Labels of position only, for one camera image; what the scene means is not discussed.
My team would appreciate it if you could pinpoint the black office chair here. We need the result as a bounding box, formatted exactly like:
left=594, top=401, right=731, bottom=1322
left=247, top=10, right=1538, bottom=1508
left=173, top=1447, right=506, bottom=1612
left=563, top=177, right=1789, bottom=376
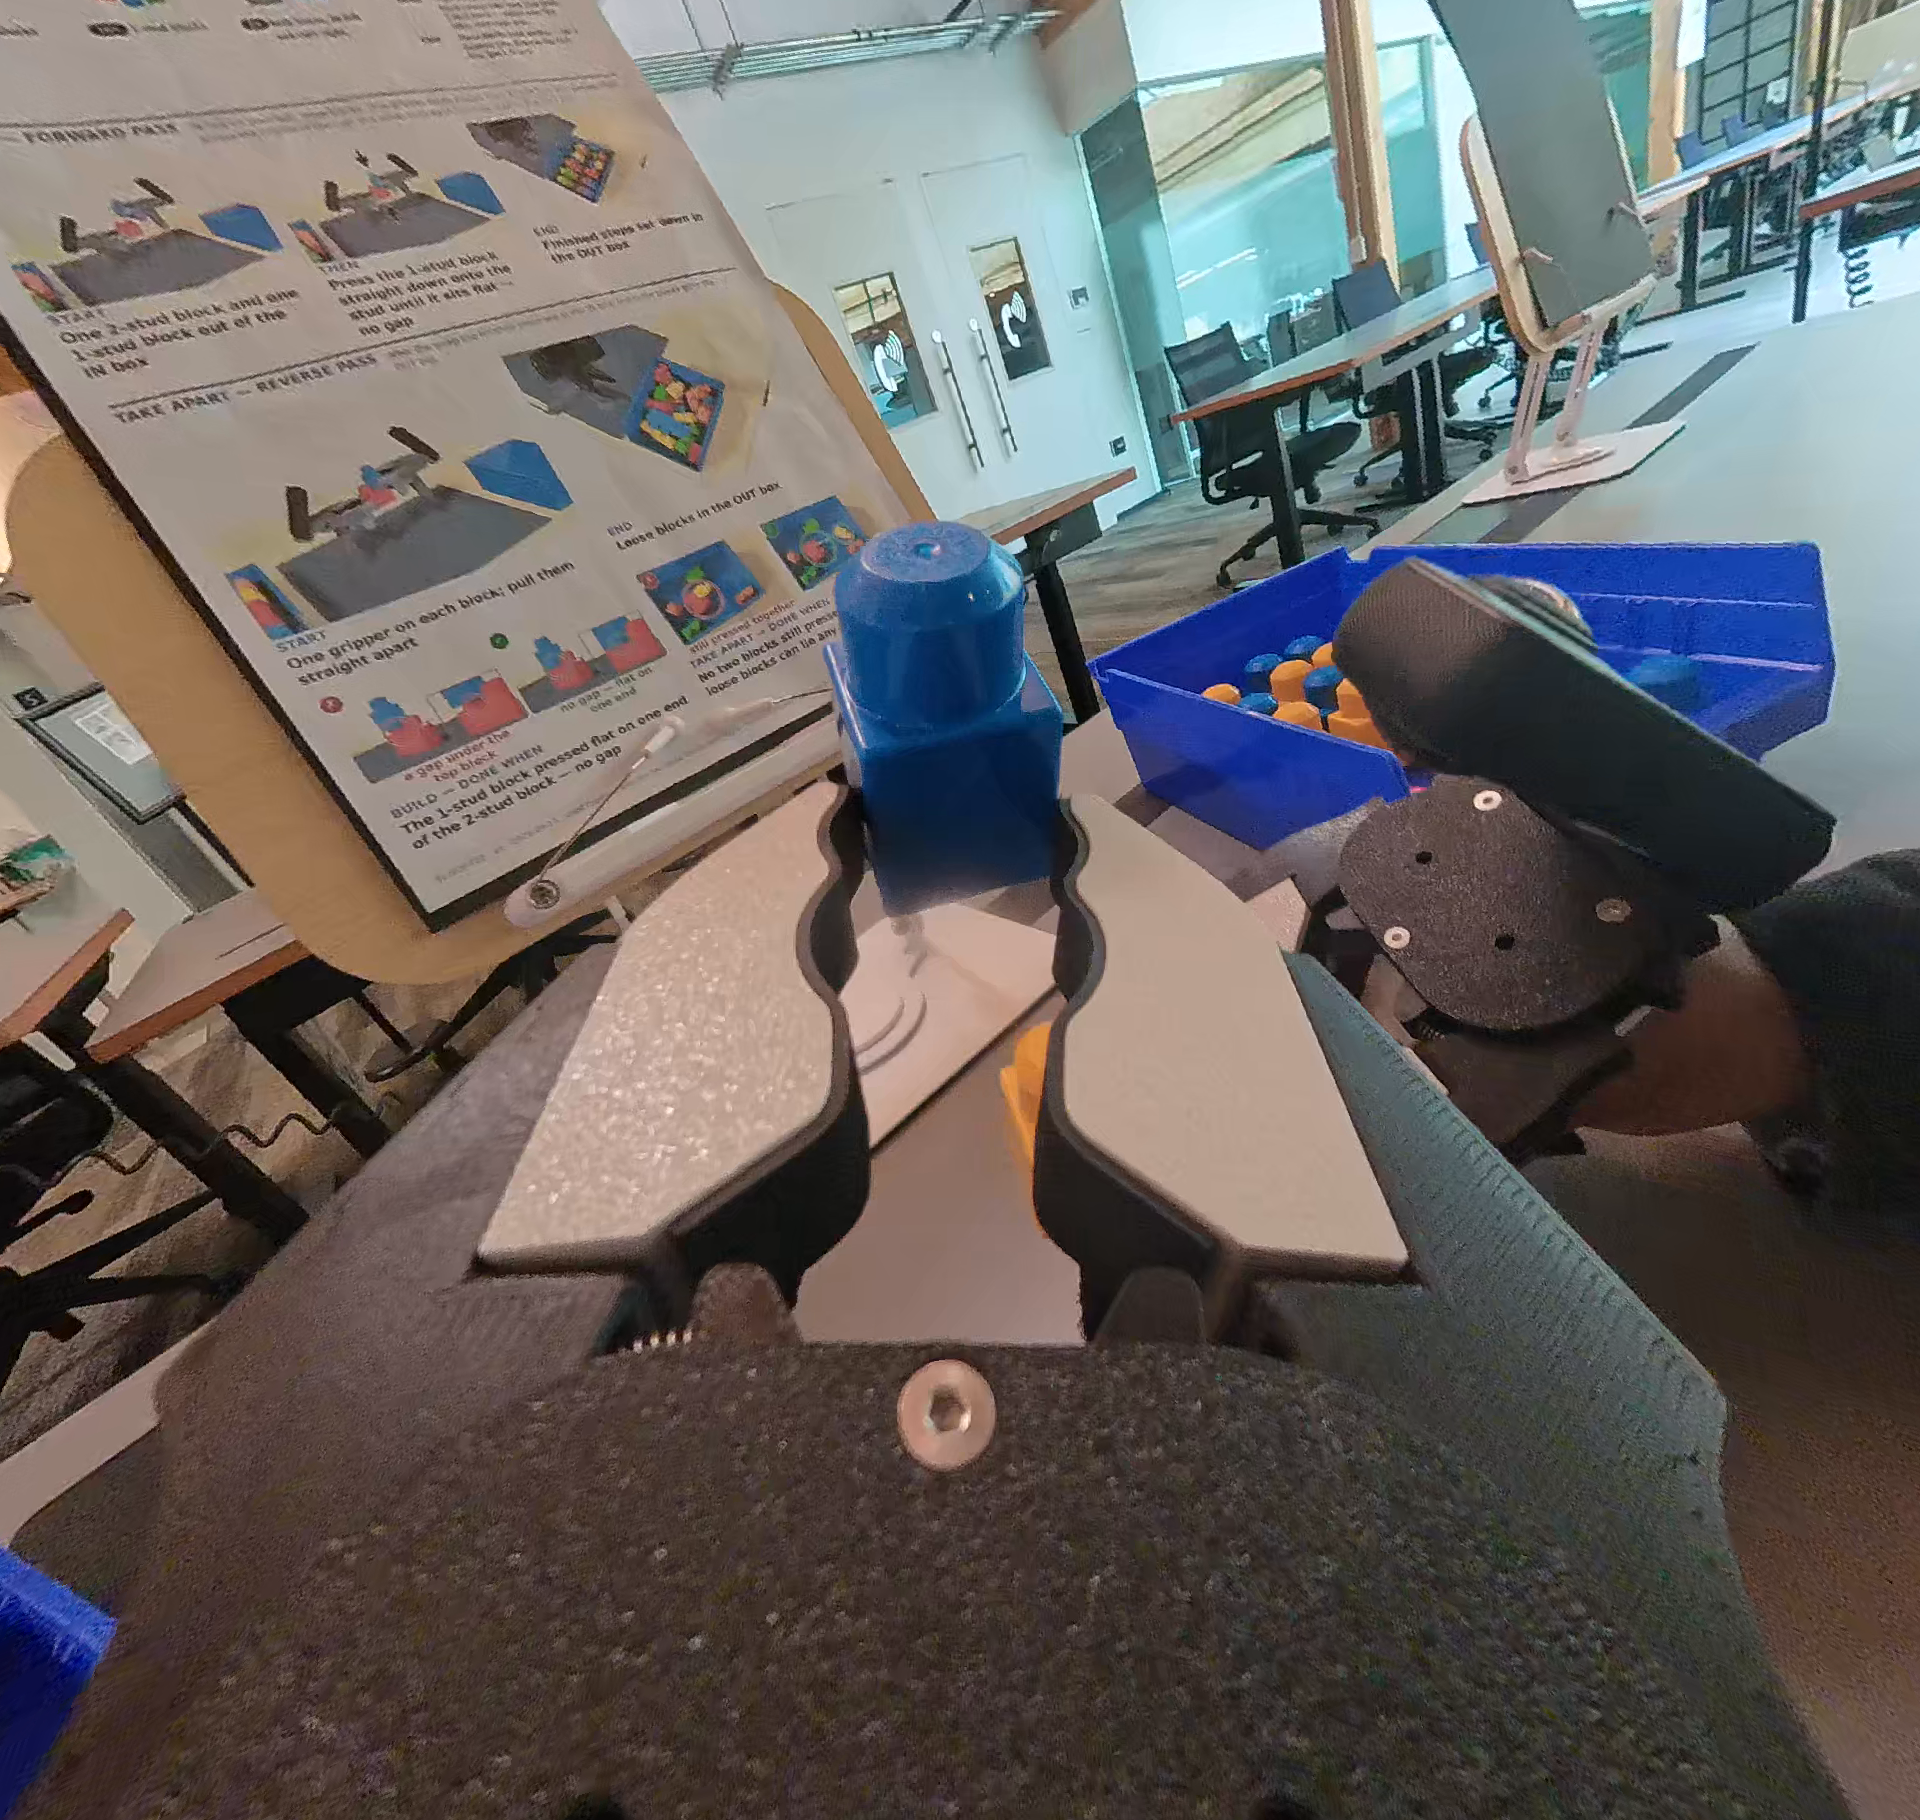
left=1332, top=265, right=1511, bottom=464
left=0, top=1054, right=228, bottom=1388
left=1167, top=321, right=1383, bottom=587

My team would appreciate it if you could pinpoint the brown wooden desk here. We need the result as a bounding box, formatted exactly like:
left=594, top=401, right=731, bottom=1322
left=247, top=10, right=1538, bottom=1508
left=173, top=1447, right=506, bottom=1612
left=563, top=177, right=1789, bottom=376
left=0, top=907, right=310, bottom=1244
left=1167, top=265, right=1503, bottom=578
left=960, top=466, right=1141, bottom=723
left=86, top=889, right=396, bottom=1161

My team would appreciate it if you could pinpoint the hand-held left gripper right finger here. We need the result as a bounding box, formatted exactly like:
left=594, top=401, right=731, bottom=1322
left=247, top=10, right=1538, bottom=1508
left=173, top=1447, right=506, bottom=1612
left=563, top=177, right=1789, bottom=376
left=1039, top=791, right=1418, bottom=1327

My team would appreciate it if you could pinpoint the printed instruction sheet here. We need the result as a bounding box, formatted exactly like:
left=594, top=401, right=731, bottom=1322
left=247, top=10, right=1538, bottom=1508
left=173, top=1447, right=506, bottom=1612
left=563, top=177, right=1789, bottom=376
left=0, top=0, right=920, bottom=937

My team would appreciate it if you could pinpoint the heap of mega blocks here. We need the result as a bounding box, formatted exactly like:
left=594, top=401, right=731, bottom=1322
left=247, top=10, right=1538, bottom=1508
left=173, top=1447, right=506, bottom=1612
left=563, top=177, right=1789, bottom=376
left=1200, top=632, right=1709, bottom=763

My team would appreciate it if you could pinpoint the blue plastic bin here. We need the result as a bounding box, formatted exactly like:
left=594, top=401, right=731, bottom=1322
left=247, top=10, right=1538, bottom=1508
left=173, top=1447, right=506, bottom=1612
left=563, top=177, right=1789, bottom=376
left=0, top=1545, right=120, bottom=1783
left=1086, top=541, right=1837, bottom=851

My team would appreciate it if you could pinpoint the person's right forearm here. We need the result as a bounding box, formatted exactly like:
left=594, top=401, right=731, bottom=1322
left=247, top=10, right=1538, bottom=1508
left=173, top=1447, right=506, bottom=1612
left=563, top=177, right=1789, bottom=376
left=1725, top=847, right=1920, bottom=1244

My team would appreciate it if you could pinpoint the blue mega block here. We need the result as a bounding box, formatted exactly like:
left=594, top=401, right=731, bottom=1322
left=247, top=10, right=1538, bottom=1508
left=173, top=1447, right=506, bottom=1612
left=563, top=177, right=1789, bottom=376
left=823, top=519, right=1071, bottom=920

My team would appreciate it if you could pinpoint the framed sign on stand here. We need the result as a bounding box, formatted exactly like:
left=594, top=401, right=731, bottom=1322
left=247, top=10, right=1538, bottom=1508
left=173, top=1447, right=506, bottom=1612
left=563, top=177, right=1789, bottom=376
left=22, top=680, right=187, bottom=824

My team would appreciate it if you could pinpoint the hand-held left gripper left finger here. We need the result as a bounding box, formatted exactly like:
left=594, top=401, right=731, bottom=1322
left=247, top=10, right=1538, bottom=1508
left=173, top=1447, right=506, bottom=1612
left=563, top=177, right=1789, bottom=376
left=475, top=783, right=872, bottom=1315

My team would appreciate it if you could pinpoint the yellow mega block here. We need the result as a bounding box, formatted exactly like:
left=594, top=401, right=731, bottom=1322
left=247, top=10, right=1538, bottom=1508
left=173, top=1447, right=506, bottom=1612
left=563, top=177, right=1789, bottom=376
left=997, top=1022, right=1063, bottom=1209

